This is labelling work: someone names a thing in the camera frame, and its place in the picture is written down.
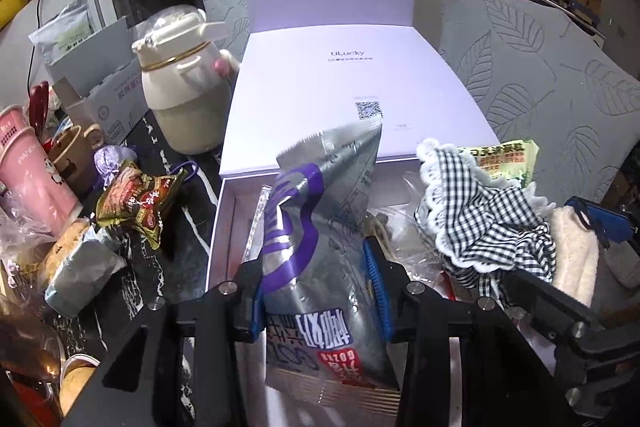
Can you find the green snack packet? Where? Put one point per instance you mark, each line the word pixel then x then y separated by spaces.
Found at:
pixel 507 162

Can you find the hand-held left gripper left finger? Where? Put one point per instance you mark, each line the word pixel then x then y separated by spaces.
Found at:
pixel 247 307

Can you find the brown mug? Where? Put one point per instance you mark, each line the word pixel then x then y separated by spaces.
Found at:
pixel 72 157

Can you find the silver and purple snack bag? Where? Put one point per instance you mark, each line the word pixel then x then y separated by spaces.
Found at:
pixel 330 267

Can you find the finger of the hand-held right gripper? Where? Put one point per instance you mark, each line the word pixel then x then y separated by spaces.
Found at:
pixel 545 297
pixel 605 221

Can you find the red scissors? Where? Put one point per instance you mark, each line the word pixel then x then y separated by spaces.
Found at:
pixel 39 107

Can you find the white ceramic teapot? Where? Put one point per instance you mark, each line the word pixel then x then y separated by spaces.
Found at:
pixel 182 97

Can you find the lace-edged gingham cloth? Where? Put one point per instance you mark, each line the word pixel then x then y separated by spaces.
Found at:
pixel 480 217

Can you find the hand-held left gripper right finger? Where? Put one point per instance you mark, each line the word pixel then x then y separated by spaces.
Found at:
pixel 377 287

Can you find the pink cup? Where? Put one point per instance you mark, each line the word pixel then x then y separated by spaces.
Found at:
pixel 35 177

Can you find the grey-green snack packet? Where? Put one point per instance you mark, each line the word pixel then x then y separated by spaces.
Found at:
pixel 85 269

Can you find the clear snack bag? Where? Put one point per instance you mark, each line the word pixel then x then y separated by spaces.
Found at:
pixel 397 227

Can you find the green pouch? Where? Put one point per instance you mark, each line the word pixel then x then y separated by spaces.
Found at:
pixel 65 32

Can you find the purple sachet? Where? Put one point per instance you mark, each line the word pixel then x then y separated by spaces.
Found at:
pixel 112 164

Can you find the gold and red snack packet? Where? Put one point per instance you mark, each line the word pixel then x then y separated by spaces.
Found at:
pixel 140 202

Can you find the lavender gift box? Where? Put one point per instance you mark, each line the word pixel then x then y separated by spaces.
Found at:
pixel 325 87

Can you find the white cardboard box with bottles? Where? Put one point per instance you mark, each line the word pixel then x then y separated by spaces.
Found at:
pixel 107 92

